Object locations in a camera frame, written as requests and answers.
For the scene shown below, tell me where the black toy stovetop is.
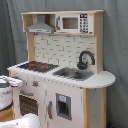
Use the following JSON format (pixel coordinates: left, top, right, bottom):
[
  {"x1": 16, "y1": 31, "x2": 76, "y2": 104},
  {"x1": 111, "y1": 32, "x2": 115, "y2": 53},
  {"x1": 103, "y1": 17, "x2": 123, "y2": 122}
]
[{"x1": 20, "y1": 61, "x2": 57, "y2": 73}]

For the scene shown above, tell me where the toy oven door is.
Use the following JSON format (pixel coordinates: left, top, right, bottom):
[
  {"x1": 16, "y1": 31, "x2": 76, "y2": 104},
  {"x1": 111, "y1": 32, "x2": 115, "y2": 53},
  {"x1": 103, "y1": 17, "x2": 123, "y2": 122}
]
[{"x1": 19, "y1": 90, "x2": 38, "y2": 116}]

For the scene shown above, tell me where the grey range hood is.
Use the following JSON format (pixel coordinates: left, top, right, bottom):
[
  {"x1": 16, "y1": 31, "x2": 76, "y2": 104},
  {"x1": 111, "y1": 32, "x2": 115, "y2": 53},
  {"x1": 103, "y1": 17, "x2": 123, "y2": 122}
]
[{"x1": 26, "y1": 15, "x2": 54, "y2": 34}]

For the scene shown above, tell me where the black toy faucet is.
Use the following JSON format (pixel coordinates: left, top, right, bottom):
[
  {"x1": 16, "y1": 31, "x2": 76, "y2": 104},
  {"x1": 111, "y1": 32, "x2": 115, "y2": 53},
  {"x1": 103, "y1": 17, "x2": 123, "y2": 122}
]
[{"x1": 77, "y1": 50, "x2": 95, "y2": 70}]

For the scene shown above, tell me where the grey toy sink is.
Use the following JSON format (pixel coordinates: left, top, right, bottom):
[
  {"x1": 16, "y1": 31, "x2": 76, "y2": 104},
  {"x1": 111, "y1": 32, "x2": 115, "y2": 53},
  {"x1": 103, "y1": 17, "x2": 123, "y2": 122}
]
[{"x1": 53, "y1": 67, "x2": 93, "y2": 81}]

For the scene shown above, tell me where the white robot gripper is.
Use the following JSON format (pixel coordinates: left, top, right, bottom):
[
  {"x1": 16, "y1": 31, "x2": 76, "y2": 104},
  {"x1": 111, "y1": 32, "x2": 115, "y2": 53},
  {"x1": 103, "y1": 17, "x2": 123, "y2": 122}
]
[{"x1": 0, "y1": 76, "x2": 23, "y2": 88}]

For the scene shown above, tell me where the toy microwave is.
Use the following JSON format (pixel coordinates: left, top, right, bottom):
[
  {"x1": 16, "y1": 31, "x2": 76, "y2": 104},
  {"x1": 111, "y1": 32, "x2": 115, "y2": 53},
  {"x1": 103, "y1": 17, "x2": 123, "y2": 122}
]
[{"x1": 56, "y1": 14, "x2": 93, "y2": 34}]

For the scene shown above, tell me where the white cabinet door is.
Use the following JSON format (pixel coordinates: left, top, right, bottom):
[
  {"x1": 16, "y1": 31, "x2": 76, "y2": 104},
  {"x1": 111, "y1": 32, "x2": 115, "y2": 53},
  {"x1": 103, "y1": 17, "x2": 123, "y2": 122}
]
[{"x1": 44, "y1": 88, "x2": 84, "y2": 128}]

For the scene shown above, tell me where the wooden toy kitchen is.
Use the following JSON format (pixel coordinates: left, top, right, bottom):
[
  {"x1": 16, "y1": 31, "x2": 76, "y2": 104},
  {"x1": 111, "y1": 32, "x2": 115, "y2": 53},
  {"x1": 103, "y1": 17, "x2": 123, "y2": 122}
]
[{"x1": 9, "y1": 10, "x2": 115, "y2": 128}]

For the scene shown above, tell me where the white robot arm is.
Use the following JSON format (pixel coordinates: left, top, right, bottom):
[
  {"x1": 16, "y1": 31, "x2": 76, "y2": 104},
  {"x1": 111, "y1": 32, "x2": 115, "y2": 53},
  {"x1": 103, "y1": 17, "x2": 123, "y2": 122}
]
[{"x1": 0, "y1": 75, "x2": 42, "y2": 128}]

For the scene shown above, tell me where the red stove knob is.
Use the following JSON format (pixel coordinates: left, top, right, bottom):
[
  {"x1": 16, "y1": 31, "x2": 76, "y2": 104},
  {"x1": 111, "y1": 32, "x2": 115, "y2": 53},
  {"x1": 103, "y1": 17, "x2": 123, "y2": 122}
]
[{"x1": 32, "y1": 81, "x2": 38, "y2": 87}]

